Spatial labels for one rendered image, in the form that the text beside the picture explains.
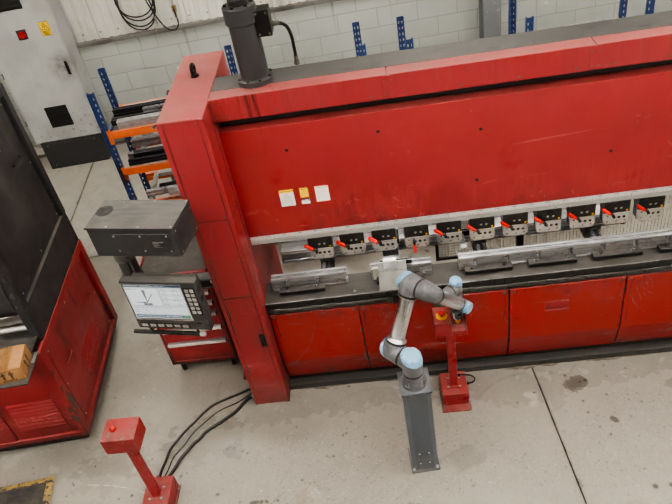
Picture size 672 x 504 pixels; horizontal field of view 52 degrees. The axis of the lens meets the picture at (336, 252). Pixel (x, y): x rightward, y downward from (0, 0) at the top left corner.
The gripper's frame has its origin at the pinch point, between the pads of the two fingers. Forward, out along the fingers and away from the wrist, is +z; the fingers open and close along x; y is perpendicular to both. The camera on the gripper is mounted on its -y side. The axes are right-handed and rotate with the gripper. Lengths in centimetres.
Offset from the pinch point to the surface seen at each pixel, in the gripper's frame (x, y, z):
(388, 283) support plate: 40.0, 13.9, -25.9
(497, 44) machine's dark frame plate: -34, 58, -152
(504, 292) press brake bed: -32.3, 18.9, 0.2
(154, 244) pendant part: 153, -23, -114
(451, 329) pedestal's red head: 4.8, -6.5, 0.2
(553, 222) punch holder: -64, 33, -43
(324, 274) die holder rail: 81, 33, -21
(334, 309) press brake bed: 78, 19, -2
